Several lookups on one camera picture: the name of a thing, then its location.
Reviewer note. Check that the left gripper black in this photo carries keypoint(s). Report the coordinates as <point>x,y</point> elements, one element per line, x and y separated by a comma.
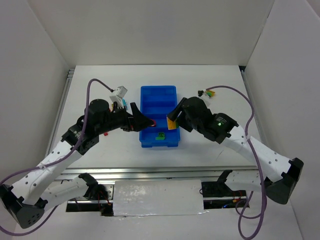
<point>132,118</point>

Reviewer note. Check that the yellow striped lego brick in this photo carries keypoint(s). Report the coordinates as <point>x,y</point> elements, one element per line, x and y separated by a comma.
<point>210,93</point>

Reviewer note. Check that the aluminium frame rail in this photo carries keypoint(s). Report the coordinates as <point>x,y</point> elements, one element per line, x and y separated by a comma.
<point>150,173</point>

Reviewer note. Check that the small green lego brick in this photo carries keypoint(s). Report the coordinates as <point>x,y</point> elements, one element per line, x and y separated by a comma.
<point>161,135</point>

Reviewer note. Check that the red flower lego brick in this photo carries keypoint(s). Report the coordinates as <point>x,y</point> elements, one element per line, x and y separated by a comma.
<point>153,123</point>

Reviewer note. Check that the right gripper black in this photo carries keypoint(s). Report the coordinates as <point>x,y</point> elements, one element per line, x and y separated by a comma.
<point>182,115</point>

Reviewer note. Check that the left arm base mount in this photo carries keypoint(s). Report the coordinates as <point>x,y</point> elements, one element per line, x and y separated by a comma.
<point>101,203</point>

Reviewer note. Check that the teal printed lego block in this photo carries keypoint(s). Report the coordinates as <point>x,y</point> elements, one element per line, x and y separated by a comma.
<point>124,104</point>

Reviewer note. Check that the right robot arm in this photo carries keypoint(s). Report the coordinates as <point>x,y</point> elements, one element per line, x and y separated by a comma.
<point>280,174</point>

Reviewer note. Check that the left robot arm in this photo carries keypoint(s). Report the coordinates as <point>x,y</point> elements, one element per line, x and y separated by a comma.
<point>28,199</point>

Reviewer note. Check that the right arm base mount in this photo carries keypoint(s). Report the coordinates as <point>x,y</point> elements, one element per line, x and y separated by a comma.
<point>218,196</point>

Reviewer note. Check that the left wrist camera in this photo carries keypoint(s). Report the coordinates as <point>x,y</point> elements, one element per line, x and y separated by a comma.
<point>118,94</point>

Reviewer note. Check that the blue divided plastic tray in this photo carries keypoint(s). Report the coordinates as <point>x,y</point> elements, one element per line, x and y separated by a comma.
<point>156,101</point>

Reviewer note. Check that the white foil cover panel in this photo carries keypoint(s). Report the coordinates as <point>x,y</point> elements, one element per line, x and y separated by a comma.
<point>157,198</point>

